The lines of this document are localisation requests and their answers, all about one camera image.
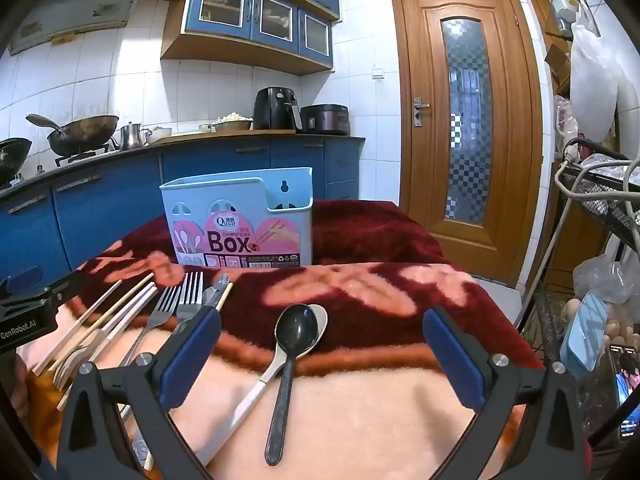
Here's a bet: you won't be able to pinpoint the white cable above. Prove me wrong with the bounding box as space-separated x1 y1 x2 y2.
520 152 640 331

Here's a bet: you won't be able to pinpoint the steel kettle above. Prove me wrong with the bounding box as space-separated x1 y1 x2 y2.
119 122 151 151

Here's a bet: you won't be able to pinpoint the white plastic bag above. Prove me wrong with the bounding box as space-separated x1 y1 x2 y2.
570 22 622 143

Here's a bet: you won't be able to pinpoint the blue base cabinets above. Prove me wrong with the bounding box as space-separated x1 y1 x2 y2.
0 136 366 286

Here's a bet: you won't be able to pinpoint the light blue utensil holder box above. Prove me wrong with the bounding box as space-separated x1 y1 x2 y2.
160 166 314 267

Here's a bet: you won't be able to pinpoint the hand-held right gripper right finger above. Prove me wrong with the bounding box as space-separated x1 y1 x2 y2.
422 305 586 480

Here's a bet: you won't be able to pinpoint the steel bowl with food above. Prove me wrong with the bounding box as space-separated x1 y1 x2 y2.
212 112 253 133

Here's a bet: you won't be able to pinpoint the black wire rack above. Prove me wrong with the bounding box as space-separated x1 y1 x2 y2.
532 140 640 456

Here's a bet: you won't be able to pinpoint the clear plastic bag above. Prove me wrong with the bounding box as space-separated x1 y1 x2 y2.
572 252 640 306

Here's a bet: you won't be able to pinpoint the dark rice cooker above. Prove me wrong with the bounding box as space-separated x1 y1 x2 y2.
300 104 351 136

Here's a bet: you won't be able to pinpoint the glass door wall cabinet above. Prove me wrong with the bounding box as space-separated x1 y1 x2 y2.
160 0 341 77

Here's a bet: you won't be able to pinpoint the range hood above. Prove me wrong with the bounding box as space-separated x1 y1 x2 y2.
7 0 156 56

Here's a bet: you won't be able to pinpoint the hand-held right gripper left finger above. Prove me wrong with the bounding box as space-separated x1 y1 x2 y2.
57 305 223 480

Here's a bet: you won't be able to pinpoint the phone with lit screen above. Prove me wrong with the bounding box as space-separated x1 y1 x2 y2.
605 342 640 441

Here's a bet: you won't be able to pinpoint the black air fryer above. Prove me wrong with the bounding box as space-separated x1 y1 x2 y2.
252 86 303 133

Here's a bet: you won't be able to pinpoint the tray of eggs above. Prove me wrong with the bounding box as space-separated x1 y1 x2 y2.
562 300 640 357

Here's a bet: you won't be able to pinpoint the red floral blanket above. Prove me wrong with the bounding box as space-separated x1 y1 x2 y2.
17 199 593 480

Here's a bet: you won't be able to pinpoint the white handled spoon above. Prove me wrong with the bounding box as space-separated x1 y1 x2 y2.
197 304 329 466

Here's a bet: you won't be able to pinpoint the wooden door with glass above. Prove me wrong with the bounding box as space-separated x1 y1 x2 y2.
390 0 548 288

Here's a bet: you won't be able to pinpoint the white chopstick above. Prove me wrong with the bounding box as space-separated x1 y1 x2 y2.
60 287 160 411
57 282 154 402

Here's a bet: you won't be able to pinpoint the black wok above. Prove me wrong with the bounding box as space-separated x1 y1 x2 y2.
26 113 120 157

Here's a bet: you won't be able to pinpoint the light blue rounded case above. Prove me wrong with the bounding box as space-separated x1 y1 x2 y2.
560 291 610 381

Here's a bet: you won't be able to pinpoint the black spoon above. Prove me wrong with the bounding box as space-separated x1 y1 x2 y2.
265 304 321 466

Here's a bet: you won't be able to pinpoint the gas stove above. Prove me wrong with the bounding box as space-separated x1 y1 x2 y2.
54 142 119 167

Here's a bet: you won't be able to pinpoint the steel fork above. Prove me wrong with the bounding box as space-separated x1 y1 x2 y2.
172 271 205 336
120 286 182 367

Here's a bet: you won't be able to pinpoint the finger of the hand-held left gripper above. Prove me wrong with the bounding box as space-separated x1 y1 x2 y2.
0 266 86 312

